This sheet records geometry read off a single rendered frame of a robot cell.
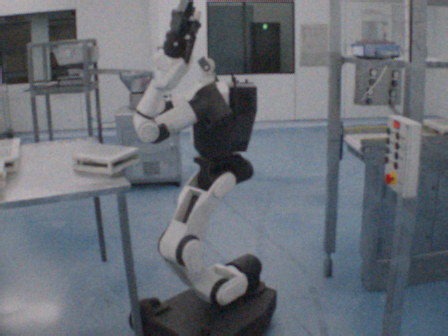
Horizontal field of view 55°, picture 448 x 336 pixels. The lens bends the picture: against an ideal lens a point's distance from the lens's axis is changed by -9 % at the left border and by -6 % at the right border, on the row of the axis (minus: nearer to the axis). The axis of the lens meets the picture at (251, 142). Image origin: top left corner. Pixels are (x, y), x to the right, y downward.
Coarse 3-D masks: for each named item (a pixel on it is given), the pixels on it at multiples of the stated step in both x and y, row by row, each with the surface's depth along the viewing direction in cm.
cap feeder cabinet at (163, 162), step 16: (128, 112) 444; (128, 128) 438; (128, 144) 441; (144, 144) 443; (160, 144) 446; (176, 144) 448; (144, 160) 447; (160, 160) 449; (176, 160) 451; (128, 176) 448; (144, 176) 450; (160, 176) 453; (176, 176) 455
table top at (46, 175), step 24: (24, 144) 268; (48, 144) 267; (72, 144) 267; (96, 144) 266; (24, 168) 216; (48, 168) 216; (72, 168) 217; (0, 192) 180; (24, 192) 181; (48, 192) 182; (72, 192) 183; (96, 192) 187; (120, 192) 192
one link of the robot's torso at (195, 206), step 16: (224, 176) 204; (192, 192) 206; (208, 192) 198; (224, 192) 204; (192, 208) 204; (208, 208) 201; (176, 224) 198; (192, 224) 197; (160, 240) 198; (176, 240) 193; (176, 256) 190
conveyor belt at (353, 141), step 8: (352, 136) 256; (360, 136) 255; (368, 136) 255; (376, 136) 255; (384, 136) 255; (352, 144) 246; (360, 144) 237; (368, 144) 236; (376, 144) 237; (384, 144) 237; (360, 152) 236
